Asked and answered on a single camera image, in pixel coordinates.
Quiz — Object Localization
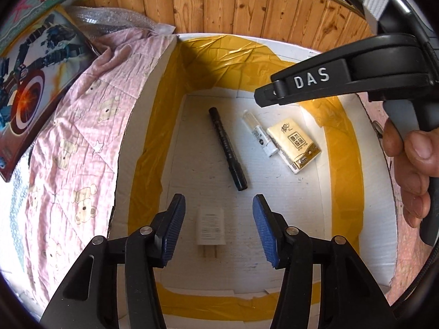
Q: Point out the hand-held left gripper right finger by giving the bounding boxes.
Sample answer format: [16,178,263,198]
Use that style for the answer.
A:
[253,194,395,329]

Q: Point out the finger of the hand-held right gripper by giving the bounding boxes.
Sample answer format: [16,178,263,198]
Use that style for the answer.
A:
[254,58,354,107]

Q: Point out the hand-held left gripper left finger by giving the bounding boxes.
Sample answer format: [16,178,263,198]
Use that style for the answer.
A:
[41,194,186,329]

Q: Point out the white charger plug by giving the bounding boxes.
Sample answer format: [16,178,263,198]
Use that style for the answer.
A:
[196,208,225,258]

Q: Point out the white cardboard box yellow tape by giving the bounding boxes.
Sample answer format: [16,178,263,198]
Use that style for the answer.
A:
[110,33,400,316]

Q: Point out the person's right hand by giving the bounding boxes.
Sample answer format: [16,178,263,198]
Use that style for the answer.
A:
[382,118,433,228]

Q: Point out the yellow tissue packet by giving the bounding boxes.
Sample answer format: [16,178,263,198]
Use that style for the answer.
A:
[267,118,321,174]

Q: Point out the white lip balm tube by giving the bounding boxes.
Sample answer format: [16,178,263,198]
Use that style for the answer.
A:
[242,110,278,158]

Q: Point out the black marker pen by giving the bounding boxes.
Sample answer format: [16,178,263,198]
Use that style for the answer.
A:
[208,107,248,192]

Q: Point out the wooden headboard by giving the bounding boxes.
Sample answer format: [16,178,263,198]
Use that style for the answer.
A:
[72,0,374,47]

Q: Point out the pink bear print blanket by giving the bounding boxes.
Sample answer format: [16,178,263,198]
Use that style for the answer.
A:
[21,24,426,316]

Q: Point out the bubble wrap sheet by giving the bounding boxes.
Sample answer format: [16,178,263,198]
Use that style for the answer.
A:
[70,6,176,38]
[9,158,35,282]

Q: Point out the robot picture box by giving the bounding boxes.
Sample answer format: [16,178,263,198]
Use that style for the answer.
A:
[0,7,98,182]

